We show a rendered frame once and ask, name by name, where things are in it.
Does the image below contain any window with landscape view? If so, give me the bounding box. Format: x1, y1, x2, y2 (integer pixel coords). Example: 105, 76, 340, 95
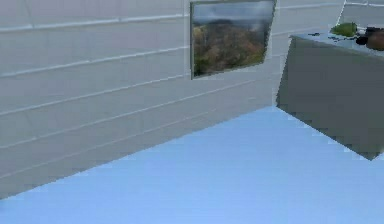
189, 0, 278, 80

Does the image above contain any grey counter cabinet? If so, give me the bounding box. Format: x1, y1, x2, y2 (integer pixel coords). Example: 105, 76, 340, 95
275, 31, 384, 162

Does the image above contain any green lettuce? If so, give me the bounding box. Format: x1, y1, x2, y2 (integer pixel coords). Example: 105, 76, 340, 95
329, 21, 359, 38

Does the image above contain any brown round pot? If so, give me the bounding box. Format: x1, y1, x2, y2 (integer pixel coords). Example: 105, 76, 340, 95
364, 26, 384, 52

